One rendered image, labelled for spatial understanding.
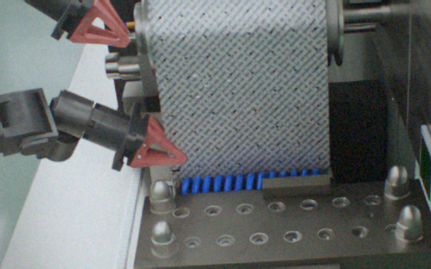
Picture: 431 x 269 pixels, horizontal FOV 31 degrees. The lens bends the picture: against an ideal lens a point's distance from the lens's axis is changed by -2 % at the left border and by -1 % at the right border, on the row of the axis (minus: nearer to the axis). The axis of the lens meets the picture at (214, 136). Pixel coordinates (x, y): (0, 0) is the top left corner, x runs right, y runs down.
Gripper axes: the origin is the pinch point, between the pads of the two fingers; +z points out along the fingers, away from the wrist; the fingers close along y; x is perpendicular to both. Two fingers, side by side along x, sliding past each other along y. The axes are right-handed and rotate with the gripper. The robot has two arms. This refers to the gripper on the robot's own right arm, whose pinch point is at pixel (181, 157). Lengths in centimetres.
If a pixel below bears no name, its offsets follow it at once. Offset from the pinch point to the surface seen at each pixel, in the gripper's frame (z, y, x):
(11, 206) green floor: -20, -140, -136
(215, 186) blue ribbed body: 5.8, 3.5, -0.2
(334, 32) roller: 10.6, -0.3, 26.9
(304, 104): 12.0, 0.3, 15.7
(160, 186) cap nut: -2.2, 7.7, -0.9
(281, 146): 12.3, 0.3, 8.1
